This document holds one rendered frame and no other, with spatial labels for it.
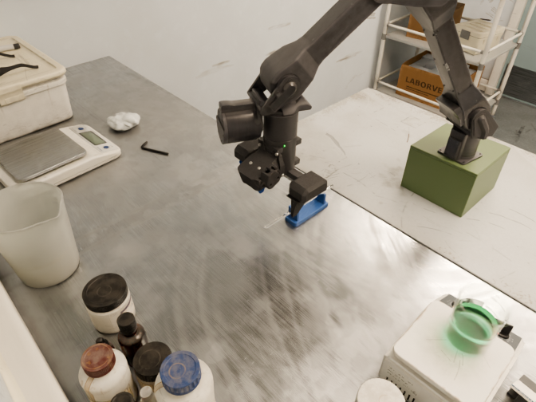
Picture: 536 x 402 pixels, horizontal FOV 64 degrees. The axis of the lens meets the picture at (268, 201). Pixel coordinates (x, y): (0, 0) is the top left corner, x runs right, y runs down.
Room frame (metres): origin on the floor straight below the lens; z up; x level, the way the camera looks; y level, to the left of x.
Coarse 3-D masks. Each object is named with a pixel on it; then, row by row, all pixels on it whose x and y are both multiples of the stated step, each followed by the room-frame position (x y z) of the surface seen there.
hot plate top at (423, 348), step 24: (432, 312) 0.37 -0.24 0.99; (408, 336) 0.33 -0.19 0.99; (432, 336) 0.33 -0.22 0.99; (408, 360) 0.30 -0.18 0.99; (432, 360) 0.30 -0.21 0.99; (456, 360) 0.30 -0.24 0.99; (480, 360) 0.30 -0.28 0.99; (504, 360) 0.30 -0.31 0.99; (432, 384) 0.27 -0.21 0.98; (456, 384) 0.26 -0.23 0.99; (480, 384) 0.26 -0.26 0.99
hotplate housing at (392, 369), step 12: (384, 360) 0.31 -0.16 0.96; (396, 360) 0.31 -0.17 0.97; (384, 372) 0.31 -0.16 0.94; (396, 372) 0.29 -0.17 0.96; (408, 372) 0.29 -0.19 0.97; (504, 372) 0.29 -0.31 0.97; (396, 384) 0.29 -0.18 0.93; (408, 384) 0.28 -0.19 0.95; (420, 384) 0.27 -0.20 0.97; (408, 396) 0.28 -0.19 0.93; (420, 396) 0.27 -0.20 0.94; (432, 396) 0.26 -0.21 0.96; (444, 396) 0.26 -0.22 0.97; (492, 396) 0.26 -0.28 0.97
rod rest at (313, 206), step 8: (312, 200) 0.71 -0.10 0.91; (320, 200) 0.70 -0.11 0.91; (304, 208) 0.68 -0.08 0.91; (312, 208) 0.68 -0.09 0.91; (320, 208) 0.69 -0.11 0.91; (288, 216) 0.66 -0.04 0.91; (296, 216) 0.65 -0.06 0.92; (304, 216) 0.66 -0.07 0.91; (312, 216) 0.67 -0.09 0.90; (296, 224) 0.64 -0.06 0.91
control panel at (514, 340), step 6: (450, 294) 0.44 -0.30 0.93; (444, 300) 0.42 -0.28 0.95; (450, 300) 0.42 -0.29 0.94; (450, 306) 0.40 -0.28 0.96; (498, 336) 0.35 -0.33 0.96; (510, 336) 0.36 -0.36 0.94; (516, 336) 0.37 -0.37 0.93; (510, 342) 0.34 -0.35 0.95; (516, 342) 0.35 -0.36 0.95; (516, 348) 0.33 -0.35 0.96
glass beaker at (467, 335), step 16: (464, 288) 0.35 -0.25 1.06; (480, 288) 0.36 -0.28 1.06; (496, 288) 0.35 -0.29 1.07; (480, 304) 0.35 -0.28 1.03; (496, 304) 0.34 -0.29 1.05; (448, 320) 0.34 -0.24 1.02; (464, 320) 0.31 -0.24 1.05; (480, 320) 0.30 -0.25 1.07; (496, 320) 0.33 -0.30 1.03; (448, 336) 0.32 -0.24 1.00; (464, 336) 0.31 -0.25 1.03; (480, 336) 0.30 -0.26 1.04; (496, 336) 0.30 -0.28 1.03; (464, 352) 0.30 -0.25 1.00; (480, 352) 0.30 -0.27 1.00
